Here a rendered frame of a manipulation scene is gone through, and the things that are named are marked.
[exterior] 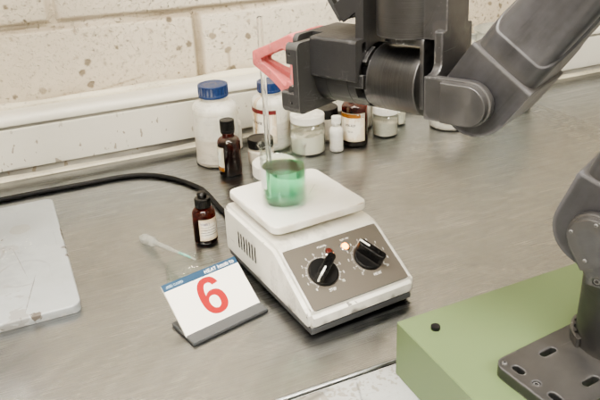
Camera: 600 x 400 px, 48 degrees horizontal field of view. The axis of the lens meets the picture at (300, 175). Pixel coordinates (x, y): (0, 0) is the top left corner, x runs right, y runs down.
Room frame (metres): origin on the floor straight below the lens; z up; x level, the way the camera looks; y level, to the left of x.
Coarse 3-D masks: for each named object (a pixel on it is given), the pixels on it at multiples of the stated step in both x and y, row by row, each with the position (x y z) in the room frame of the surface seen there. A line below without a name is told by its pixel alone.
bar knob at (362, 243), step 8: (360, 240) 0.62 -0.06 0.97; (360, 248) 0.62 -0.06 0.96; (368, 248) 0.61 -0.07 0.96; (376, 248) 0.61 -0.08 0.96; (360, 256) 0.62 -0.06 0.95; (368, 256) 0.61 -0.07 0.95; (376, 256) 0.61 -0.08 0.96; (384, 256) 0.61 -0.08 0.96; (360, 264) 0.61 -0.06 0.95; (368, 264) 0.61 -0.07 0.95; (376, 264) 0.61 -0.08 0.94
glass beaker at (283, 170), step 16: (272, 144) 0.70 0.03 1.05; (288, 144) 0.70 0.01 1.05; (304, 144) 0.68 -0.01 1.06; (272, 160) 0.66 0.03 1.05; (288, 160) 0.66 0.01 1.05; (304, 160) 0.67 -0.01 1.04; (272, 176) 0.66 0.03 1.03; (288, 176) 0.66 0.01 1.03; (304, 176) 0.67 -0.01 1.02; (272, 192) 0.66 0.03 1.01; (288, 192) 0.66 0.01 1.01; (304, 192) 0.67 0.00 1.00; (272, 208) 0.66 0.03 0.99; (288, 208) 0.66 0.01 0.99
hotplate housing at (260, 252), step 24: (240, 216) 0.69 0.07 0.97; (360, 216) 0.67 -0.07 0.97; (240, 240) 0.68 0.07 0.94; (264, 240) 0.63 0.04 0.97; (288, 240) 0.62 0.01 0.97; (312, 240) 0.63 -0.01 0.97; (264, 264) 0.63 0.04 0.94; (288, 288) 0.58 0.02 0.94; (384, 288) 0.59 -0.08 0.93; (408, 288) 0.60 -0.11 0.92; (312, 312) 0.55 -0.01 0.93; (336, 312) 0.56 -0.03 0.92; (360, 312) 0.58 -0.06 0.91
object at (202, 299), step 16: (224, 272) 0.62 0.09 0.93; (240, 272) 0.63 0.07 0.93; (176, 288) 0.59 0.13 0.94; (192, 288) 0.60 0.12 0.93; (208, 288) 0.60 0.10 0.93; (224, 288) 0.61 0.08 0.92; (240, 288) 0.62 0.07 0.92; (176, 304) 0.58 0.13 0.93; (192, 304) 0.58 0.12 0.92; (208, 304) 0.59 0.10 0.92; (224, 304) 0.59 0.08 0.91; (240, 304) 0.60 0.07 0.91; (192, 320) 0.57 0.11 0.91
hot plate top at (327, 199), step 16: (320, 176) 0.75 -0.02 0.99; (240, 192) 0.71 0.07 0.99; (256, 192) 0.71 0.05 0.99; (320, 192) 0.70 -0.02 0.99; (336, 192) 0.70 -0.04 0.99; (352, 192) 0.70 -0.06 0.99; (256, 208) 0.67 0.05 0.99; (304, 208) 0.66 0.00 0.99; (320, 208) 0.66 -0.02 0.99; (336, 208) 0.66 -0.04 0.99; (352, 208) 0.66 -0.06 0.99; (272, 224) 0.63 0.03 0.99; (288, 224) 0.63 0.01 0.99; (304, 224) 0.63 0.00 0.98
